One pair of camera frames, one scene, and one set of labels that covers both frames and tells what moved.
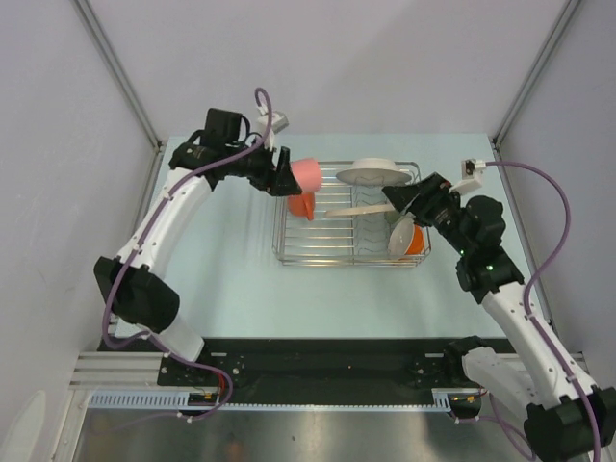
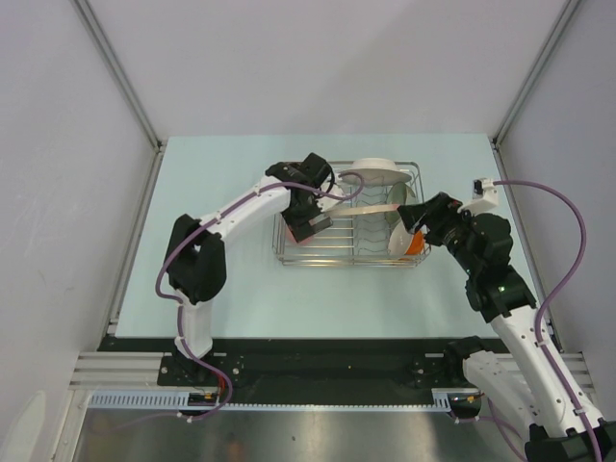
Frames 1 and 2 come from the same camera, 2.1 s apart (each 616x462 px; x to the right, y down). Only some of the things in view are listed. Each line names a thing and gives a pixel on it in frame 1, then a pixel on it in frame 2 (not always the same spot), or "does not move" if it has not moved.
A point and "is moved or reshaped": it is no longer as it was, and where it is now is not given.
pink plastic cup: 308,173 is moved or reshaped
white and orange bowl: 406,238 does not move
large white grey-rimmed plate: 373,172 does not move
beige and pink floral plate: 360,210 does not move
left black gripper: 282,175 → 301,227
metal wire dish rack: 349,219 does not move
